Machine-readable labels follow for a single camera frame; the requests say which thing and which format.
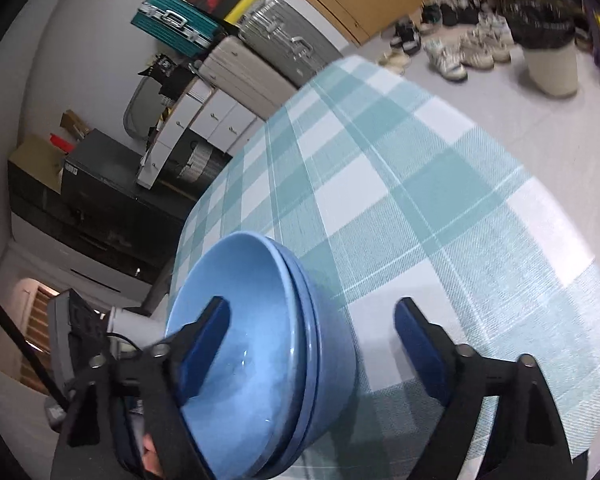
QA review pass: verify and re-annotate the person's left forearm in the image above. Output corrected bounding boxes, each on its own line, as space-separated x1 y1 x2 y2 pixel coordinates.
141 432 166 478

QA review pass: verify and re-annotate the silver suitcase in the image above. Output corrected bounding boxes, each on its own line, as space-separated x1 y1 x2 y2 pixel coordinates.
237 0 343 88

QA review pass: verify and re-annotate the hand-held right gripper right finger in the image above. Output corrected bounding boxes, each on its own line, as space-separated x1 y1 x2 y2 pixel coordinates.
394 297 573 480

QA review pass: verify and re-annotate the brown paper bag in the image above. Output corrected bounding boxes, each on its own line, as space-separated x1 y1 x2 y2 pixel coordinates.
60 110 91 141

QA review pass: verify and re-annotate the teal suitcase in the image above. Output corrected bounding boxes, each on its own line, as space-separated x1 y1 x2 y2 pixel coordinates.
131 0 226 56

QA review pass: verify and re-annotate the black cable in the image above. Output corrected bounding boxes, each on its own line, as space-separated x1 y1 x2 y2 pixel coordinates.
105 332 141 356
0 277 73 411

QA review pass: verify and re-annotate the teal plaid tablecloth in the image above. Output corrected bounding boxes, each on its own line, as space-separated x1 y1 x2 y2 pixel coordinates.
167 55 600 480

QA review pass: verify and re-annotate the black glass cabinet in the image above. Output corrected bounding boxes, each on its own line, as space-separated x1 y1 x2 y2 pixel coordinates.
7 157 146 281

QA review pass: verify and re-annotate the cardboard box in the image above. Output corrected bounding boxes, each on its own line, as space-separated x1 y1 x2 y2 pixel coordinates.
10 132 68 193

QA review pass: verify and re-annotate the oval mirror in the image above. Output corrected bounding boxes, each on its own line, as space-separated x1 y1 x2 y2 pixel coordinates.
122 77 163 138

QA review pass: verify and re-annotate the group of shoes on floor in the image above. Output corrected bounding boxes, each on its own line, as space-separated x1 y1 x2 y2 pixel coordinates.
377 0 513 83

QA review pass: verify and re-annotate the white drawer cabinet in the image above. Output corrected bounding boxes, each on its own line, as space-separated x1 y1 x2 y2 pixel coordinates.
136 80 268 191

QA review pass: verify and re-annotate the yellow box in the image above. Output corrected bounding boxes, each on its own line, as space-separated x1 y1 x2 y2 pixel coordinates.
225 0 266 26

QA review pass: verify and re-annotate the brown curtain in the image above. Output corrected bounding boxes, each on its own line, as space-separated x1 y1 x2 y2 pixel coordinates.
22 285 56 356

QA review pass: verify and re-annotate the beige suitcase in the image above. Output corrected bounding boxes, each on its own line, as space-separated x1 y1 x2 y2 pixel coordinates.
197 35 298 121

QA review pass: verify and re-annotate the laundry basket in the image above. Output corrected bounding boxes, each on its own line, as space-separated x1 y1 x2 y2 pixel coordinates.
177 140 233 186

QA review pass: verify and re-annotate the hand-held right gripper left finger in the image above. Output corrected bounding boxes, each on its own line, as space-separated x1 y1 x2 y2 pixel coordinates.
50 296 231 480

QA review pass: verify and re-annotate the white trash bin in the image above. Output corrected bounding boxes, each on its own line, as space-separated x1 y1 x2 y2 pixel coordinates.
522 42 580 98

